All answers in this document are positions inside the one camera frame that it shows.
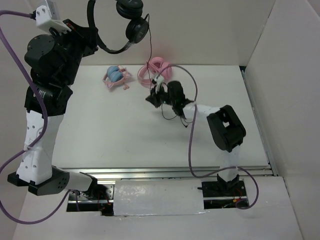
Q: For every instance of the black wired headphones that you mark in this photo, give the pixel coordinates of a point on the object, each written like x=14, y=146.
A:
x=135, y=31

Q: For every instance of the pink blue cat-ear headphones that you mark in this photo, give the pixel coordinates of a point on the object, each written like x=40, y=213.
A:
x=116, y=75

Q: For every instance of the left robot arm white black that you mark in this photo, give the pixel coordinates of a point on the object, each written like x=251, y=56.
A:
x=45, y=108

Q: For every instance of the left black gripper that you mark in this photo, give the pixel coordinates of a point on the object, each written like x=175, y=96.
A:
x=85, y=36

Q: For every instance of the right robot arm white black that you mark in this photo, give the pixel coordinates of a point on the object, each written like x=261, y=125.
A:
x=225, y=127

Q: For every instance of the pink gaming headphones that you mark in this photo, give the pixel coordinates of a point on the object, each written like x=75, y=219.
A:
x=150, y=69

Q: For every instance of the white taped cover sheet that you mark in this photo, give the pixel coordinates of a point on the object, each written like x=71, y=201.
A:
x=158, y=198

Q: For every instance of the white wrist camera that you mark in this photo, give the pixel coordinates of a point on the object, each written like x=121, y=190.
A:
x=157, y=81
x=47, y=17

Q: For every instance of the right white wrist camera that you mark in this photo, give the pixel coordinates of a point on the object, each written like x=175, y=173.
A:
x=157, y=81

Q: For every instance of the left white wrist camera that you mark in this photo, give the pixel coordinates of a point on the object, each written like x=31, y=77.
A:
x=47, y=17

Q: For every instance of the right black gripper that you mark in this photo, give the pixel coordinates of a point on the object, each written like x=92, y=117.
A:
x=153, y=98

